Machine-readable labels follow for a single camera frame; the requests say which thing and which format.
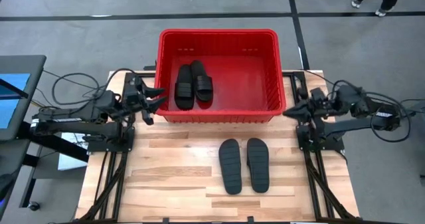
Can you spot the black table edge bracket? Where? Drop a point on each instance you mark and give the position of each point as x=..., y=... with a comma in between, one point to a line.
x=165, y=221
x=250, y=220

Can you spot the white box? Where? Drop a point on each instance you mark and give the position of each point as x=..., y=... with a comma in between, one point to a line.
x=71, y=161

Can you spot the black caster wheel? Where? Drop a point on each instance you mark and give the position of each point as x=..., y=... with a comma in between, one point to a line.
x=34, y=206

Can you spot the red plastic bin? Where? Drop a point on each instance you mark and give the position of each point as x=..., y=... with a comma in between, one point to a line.
x=239, y=84

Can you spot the black rubber slide sandal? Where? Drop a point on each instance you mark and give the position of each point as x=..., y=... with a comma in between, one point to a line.
x=258, y=165
x=184, y=94
x=230, y=167
x=202, y=84

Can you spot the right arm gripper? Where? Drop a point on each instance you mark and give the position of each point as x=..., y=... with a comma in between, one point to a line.
x=322, y=102

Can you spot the monitor with blue screen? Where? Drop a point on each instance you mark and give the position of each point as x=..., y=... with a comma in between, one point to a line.
x=13, y=111

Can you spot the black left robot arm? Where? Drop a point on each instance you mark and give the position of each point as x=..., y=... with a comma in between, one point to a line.
x=76, y=127

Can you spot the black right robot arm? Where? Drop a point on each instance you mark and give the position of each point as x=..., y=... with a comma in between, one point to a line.
x=348, y=127

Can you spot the black aluminium frame rails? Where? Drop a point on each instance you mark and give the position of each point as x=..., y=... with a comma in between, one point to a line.
x=312, y=184
x=118, y=184

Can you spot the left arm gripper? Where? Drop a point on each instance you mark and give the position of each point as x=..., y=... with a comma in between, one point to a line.
x=134, y=97

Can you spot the black monitor stand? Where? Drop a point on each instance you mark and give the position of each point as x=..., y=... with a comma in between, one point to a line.
x=66, y=151

